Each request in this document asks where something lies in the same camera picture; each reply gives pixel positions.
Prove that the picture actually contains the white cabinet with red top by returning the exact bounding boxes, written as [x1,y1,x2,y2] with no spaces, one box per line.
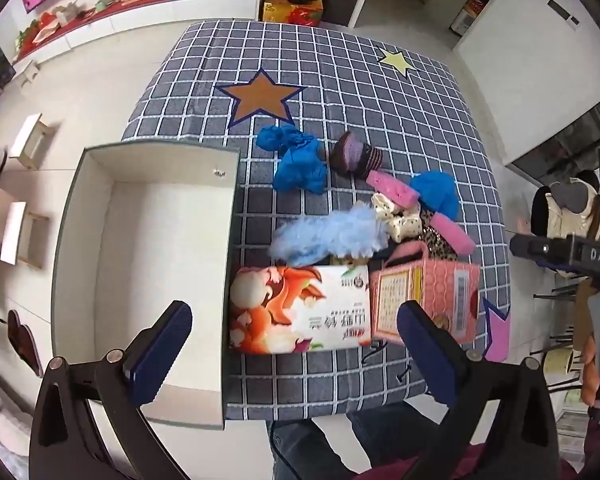
[0,0,266,66]

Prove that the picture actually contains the white drawer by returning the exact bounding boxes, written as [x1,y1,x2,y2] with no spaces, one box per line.
[51,142,242,431]

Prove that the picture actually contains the white wooden stool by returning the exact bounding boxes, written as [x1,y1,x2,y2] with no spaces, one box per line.
[0,201,48,267]
[9,114,56,170]

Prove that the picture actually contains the leopard print cloth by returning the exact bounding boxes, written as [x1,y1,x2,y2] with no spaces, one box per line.
[417,225,456,261]

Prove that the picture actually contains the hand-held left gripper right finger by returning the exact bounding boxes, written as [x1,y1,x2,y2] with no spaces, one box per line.
[396,301,564,480]

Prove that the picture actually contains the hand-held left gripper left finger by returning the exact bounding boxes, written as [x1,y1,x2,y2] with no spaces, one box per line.
[29,301,194,480]

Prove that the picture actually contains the light blue fluffy cloth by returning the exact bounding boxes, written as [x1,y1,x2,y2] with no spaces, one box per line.
[270,202,388,266]

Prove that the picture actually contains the cream floral scrunchie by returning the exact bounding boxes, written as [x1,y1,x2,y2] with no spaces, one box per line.
[371,192,423,243]

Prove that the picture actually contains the small white stool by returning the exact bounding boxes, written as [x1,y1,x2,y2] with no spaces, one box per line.
[15,60,40,86]

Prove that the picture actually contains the blue shoe cover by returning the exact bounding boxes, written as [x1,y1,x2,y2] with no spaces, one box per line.
[256,126,331,196]
[410,171,461,222]

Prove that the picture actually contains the person's legs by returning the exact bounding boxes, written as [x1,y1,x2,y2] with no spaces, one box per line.
[267,405,456,480]

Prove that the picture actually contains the purple brown knit sock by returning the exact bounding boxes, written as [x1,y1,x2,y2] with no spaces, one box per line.
[328,131,385,181]

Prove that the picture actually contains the dark heart-shaped board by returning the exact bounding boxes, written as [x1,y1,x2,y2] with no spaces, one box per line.
[7,310,43,376]

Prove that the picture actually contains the orange print tissue pack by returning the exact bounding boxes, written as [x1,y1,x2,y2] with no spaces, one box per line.
[228,265,372,356]

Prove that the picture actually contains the pink fuzzy roll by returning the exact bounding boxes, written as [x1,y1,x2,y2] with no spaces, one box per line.
[430,212,477,256]

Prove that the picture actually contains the grey checked tablecloth with stars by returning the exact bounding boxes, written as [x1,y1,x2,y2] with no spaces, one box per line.
[121,21,511,422]

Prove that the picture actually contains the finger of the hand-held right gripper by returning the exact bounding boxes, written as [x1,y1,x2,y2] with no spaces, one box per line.
[509,233,571,263]

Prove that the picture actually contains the yellow red gift box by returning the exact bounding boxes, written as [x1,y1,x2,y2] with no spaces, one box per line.
[263,0,324,27]

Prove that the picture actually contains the pink sock pair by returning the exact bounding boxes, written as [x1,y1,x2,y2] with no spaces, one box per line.
[366,170,421,211]

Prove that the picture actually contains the white tall cabinet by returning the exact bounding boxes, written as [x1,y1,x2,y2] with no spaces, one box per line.
[452,0,600,171]

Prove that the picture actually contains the pink carton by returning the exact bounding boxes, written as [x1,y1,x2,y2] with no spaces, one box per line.
[369,259,482,346]

